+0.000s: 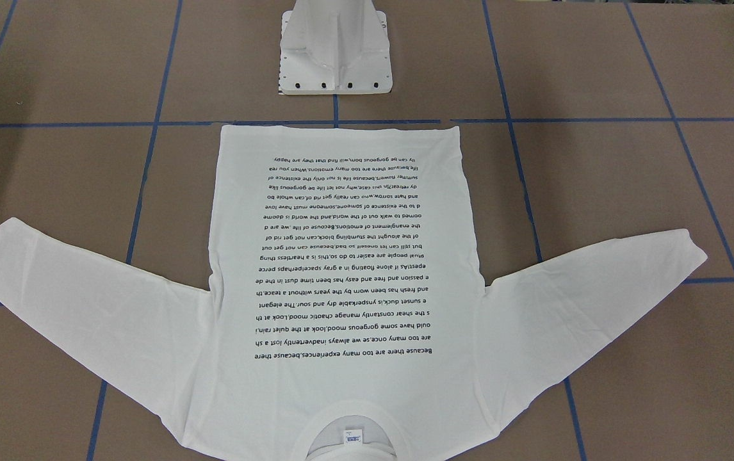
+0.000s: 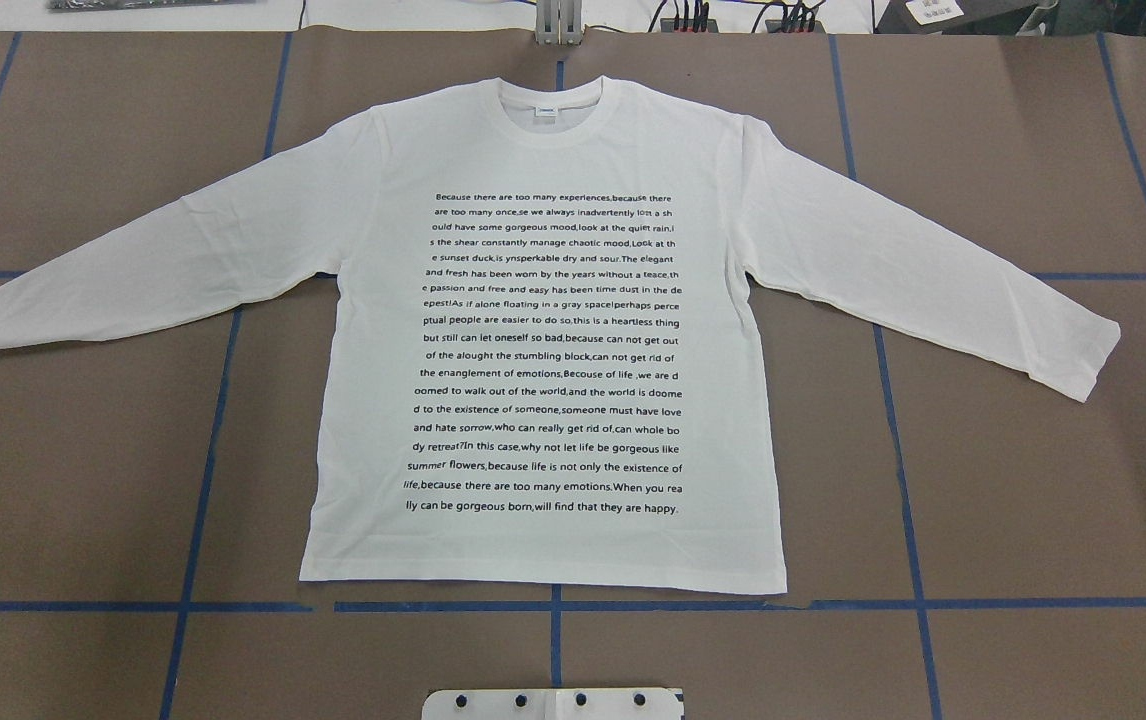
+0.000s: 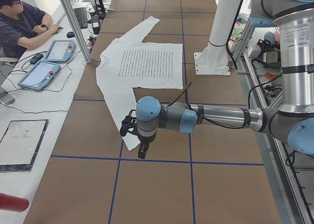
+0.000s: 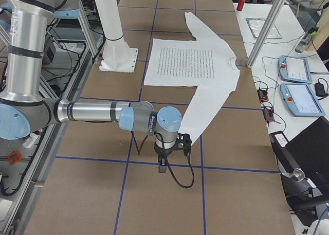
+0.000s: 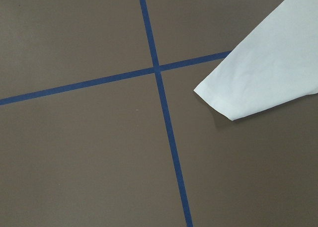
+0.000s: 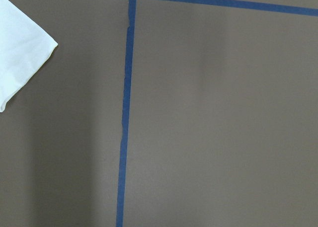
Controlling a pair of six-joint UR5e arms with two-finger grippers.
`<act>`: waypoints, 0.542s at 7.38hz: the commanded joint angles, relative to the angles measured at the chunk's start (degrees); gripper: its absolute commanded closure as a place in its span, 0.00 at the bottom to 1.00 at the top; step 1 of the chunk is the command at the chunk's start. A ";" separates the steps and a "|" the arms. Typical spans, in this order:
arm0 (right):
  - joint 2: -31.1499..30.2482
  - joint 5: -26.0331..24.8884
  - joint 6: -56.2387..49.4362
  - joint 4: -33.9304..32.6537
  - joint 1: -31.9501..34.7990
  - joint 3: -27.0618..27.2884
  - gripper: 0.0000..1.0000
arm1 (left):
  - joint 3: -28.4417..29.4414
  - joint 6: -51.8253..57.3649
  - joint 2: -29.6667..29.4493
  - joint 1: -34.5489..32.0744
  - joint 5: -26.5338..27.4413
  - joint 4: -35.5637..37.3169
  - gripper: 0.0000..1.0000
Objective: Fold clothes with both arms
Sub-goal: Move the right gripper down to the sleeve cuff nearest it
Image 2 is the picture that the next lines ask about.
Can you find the white long-sleeve printed shirt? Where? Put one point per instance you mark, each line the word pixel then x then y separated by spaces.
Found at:
pixel 545 367

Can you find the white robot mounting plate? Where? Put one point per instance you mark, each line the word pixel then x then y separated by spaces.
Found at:
pixel 556 703

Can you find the aluminium frame post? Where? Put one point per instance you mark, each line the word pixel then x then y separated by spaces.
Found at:
pixel 558 22

